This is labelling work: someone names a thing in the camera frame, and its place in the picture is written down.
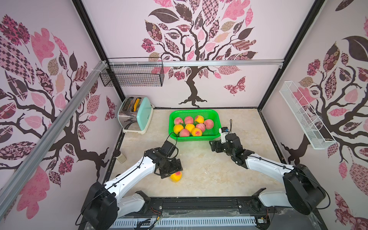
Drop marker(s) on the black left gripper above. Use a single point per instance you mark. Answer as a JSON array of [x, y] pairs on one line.
[[176, 167]]

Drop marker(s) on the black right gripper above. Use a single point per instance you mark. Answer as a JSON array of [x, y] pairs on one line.
[[217, 145]]

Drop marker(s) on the yellow red peach front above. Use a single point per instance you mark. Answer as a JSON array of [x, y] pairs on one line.
[[176, 177]]

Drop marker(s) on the small pink peach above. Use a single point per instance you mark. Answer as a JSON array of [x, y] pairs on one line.
[[209, 124]]

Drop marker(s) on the pink peach front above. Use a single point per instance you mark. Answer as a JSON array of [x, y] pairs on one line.
[[201, 126]]

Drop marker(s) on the yellow peach with red blush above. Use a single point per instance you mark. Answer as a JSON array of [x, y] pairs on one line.
[[199, 119]]

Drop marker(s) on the large pink peach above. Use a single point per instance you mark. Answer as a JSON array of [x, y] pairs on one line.
[[189, 120]]

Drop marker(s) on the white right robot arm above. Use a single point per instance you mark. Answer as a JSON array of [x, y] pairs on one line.
[[301, 190]]

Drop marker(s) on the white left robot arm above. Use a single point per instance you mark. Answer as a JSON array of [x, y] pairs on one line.
[[106, 202]]

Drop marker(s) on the green plastic basket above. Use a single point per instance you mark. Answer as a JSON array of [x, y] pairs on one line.
[[210, 134]]

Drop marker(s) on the mint green toaster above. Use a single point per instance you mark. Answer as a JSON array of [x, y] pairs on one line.
[[135, 114]]

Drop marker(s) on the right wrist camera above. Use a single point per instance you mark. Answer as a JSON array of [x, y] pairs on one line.
[[226, 135]]

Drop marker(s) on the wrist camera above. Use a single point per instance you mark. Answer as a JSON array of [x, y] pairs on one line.
[[226, 135], [169, 150]]

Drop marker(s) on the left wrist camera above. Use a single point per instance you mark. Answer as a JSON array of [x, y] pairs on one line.
[[169, 150]]

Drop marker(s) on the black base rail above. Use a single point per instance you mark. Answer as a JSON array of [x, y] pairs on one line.
[[268, 218]]

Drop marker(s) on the white vented cable duct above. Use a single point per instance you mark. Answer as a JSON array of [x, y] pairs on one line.
[[181, 222]]

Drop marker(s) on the white wire wall shelf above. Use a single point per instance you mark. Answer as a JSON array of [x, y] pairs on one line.
[[299, 101]]

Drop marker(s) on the aluminium frame bar back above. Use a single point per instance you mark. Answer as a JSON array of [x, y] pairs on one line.
[[195, 63]]

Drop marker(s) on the aluminium frame bar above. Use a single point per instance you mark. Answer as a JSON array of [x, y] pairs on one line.
[[195, 63], [20, 177]]

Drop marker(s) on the black wire wall basket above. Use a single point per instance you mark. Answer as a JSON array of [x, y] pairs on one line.
[[133, 72]]

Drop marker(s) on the aluminium frame bar left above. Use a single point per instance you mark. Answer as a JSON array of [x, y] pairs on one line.
[[20, 177]]

